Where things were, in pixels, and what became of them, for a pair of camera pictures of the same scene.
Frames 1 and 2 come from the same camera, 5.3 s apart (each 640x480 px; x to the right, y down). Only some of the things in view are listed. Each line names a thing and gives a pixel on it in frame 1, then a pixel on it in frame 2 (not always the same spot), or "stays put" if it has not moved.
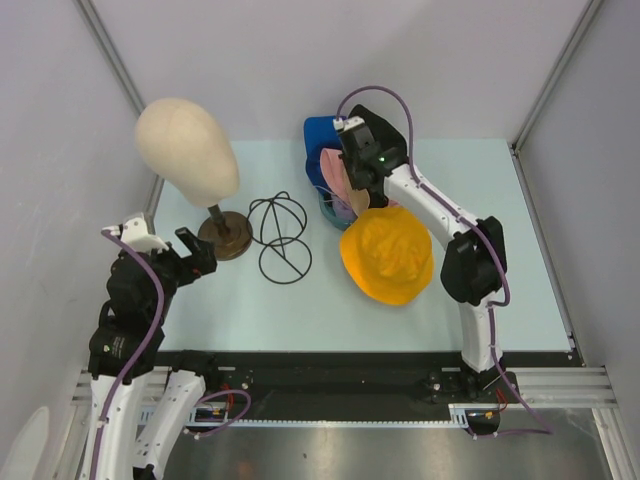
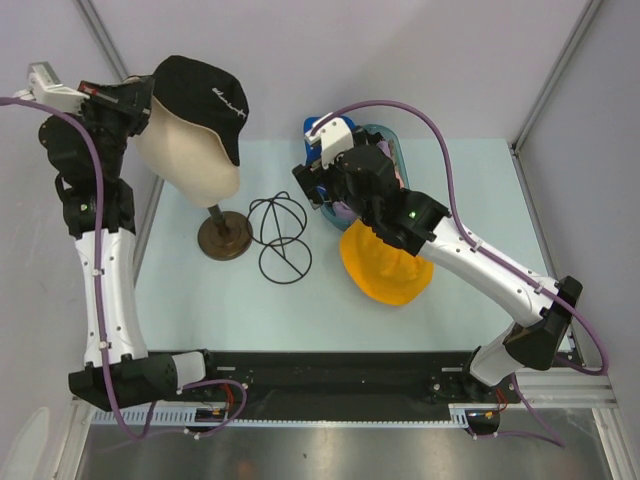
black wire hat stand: x=277 y=223 stays put
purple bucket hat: x=344 y=212 stays put
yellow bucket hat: x=389 y=253 stays put
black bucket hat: x=383 y=133 → x=199 y=94
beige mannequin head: x=188 y=152 stays put
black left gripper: x=202 y=258 → x=130 y=100
